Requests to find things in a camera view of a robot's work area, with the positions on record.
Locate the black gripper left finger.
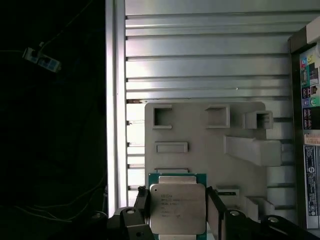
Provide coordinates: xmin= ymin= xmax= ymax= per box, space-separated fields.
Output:
xmin=84 ymin=186 xmax=161 ymax=240

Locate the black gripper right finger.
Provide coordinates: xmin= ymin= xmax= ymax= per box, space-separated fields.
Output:
xmin=206 ymin=186 xmax=314 ymax=240

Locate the silver topped CPU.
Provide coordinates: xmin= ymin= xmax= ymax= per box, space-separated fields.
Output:
xmin=147 ymin=172 xmax=208 ymax=236

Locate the grey parts rack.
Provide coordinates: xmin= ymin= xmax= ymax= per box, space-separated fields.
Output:
xmin=144 ymin=101 xmax=285 ymax=226

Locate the open grey PC case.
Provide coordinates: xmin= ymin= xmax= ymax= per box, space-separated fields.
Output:
xmin=287 ymin=19 xmax=320 ymax=230

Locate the white blue power strip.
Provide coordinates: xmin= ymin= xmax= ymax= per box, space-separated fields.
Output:
xmin=21 ymin=46 xmax=63 ymax=74

